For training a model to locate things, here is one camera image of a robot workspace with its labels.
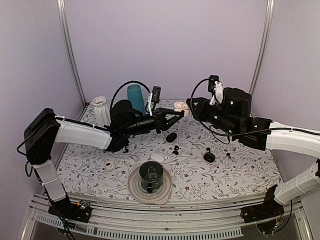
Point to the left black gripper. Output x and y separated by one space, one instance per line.
161 122

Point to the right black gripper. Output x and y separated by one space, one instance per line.
199 111

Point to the cream earbud case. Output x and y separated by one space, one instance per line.
109 165
182 106

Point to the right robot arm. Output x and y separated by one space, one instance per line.
229 111

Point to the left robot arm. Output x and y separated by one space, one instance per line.
48 128

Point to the black oval earbud case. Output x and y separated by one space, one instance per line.
171 137

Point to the black case with gold line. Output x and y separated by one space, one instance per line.
209 157

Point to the teal vase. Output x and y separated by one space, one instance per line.
135 96

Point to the dark glass mug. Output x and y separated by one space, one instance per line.
151 174

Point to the white ribbed vase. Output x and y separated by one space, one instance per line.
101 111

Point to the grey ceramic plate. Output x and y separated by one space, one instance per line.
160 197

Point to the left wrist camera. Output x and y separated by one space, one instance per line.
153 99

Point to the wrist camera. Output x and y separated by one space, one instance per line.
153 99
215 87

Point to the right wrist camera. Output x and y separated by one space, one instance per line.
215 87

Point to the right aluminium frame post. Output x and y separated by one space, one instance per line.
270 5

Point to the aluminium frame post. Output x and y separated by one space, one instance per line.
270 5
61 7

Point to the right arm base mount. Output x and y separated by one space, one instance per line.
260 212

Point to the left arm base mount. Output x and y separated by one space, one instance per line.
80 211

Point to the left aluminium frame post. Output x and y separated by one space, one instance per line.
61 7

